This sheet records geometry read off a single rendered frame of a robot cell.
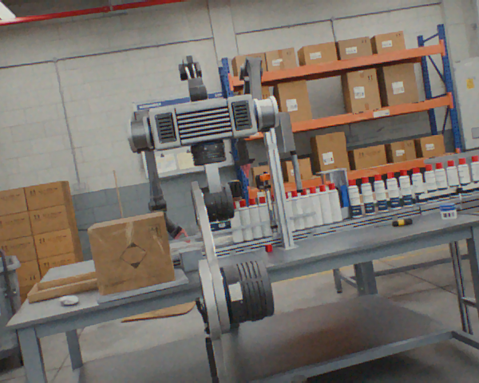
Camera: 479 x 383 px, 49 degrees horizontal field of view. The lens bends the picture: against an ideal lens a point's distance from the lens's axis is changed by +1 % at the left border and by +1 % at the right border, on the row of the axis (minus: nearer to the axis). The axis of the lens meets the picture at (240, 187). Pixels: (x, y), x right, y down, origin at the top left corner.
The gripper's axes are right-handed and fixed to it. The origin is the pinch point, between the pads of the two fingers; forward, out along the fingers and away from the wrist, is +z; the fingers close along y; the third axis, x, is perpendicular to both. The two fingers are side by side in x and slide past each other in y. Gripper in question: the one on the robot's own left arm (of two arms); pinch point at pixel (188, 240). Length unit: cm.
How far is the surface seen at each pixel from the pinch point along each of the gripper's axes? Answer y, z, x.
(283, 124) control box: -15, -2, -72
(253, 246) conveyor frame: -5.2, 26.1, -17.8
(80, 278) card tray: 12, -28, 47
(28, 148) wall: 465, -160, 39
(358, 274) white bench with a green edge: 109, 135, -58
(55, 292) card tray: -14, -34, 53
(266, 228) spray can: -2.6, 26.4, -28.8
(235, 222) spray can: -2.2, 12.3, -21.7
